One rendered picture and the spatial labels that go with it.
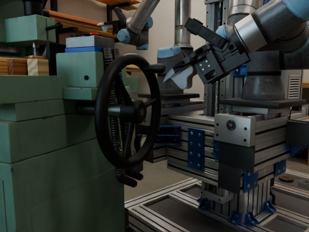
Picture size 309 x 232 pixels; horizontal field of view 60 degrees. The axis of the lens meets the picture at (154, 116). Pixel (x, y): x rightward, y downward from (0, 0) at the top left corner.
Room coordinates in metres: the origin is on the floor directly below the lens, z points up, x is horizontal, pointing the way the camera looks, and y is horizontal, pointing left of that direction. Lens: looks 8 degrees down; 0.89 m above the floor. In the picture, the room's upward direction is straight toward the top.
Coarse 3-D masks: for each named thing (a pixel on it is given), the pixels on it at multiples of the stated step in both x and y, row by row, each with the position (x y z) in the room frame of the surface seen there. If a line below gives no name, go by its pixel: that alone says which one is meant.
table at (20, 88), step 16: (0, 80) 0.55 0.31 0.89; (16, 80) 0.58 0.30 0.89; (32, 80) 0.62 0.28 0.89; (48, 80) 0.66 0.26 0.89; (64, 80) 0.70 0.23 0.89; (128, 80) 0.98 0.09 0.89; (0, 96) 0.55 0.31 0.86; (16, 96) 0.58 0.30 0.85; (32, 96) 0.61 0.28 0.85; (48, 96) 0.65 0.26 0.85; (64, 96) 0.69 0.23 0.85; (80, 96) 0.67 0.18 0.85
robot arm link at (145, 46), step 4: (140, 32) 1.58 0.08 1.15; (144, 32) 1.58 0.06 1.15; (148, 32) 1.60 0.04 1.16; (140, 36) 1.54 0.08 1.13; (144, 36) 1.58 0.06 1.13; (148, 36) 1.60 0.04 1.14; (140, 40) 1.54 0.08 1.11; (144, 40) 1.57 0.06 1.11; (148, 40) 1.60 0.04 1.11; (140, 44) 1.56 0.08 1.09; (144, 44) 1.58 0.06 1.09; (148, 44) 1.60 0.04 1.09; (136, 48) 1.60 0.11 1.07; (140, 48) 1.58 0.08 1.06; (144, 48) 1.59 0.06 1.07; (148, 48) 1.61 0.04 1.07
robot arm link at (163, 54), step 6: (162, 48) 1.32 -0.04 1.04; (168, 48) 1.30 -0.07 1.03; (174, 48) 1.31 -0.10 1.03; (180, 48) 1.34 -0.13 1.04; (162, 54) 1.31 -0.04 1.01; (168, 54) 1.30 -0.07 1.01; (174, 54) 1.30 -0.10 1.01; (180, 54) 1.34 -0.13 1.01; (162, 60) 1.31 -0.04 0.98; (168, 60) 1.30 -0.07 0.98; (174, 60) 1.30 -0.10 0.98; (180, 60) 1.33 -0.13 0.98; (168, 66) 1.30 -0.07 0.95
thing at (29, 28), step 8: (24, 16) 0.79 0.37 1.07; (32, 16) 0.78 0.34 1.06; (40, 16) 0.79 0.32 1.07; (8, 24) 0.82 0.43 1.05; (16, 24) 0.81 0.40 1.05; (24, 24) 0.79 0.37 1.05; (32, 24) 0.78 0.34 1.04; (40, 24) 0.78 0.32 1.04; (48, 24) 0.81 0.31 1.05; (8, 32) 0.83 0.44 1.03; (16, 32) 0.81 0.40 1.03; (24, 32) 0.79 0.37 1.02; (32, 32) 0.78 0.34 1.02; (40, 32) 0.78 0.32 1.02; (48, 32) 0.81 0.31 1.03; (8, 40) 0.83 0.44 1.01; (16, 40) 0.81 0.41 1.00; (24, 40) 0.80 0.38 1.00; (32, 40) 0.78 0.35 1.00; (40, 40) 0.78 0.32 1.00; (48, 40) 0.81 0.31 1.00
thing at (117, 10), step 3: (114, 9) 1.69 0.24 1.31; (117, 9) 1.68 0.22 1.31; (120, 9) 1.71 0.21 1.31; (117, 12) 1.68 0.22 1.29; (120, 12) 1.69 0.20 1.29; (117, 15) 1.68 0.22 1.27; (120, 15) 1.68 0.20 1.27; (123, 15) 1.70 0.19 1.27; (120, 18) 1.68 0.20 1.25; (123, 18) 1.68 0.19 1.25; (120, 21) 1.68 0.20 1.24; (123, 21) 1.67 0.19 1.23
